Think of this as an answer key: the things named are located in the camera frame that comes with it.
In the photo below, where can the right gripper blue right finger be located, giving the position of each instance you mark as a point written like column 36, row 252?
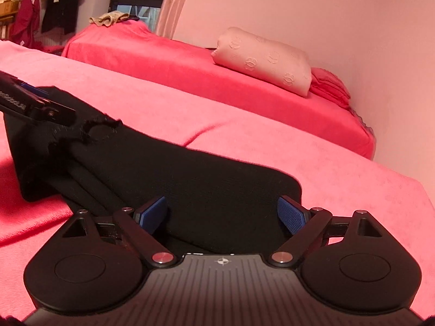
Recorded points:
column 292, row 214

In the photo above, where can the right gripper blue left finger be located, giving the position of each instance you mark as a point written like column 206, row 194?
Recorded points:
column 151, row 214

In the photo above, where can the light pink blanket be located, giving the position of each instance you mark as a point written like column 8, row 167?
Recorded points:
column 330, row 176

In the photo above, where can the hanging clothes rack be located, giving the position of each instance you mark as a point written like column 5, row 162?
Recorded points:
column 44, row 25

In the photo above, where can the beige crumpled cloth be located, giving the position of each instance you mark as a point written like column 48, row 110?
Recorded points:
column 110, row 18

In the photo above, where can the red-pink bed sheet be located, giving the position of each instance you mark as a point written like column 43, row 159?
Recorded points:
column 131, row 48

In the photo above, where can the folded red cloth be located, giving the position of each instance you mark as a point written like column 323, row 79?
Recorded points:
column 328, row 86

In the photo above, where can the pale pink embossed pillow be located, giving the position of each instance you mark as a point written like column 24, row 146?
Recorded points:
column 271, row 61

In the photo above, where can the pink curtain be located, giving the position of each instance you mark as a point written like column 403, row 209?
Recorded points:
column 168, row 17

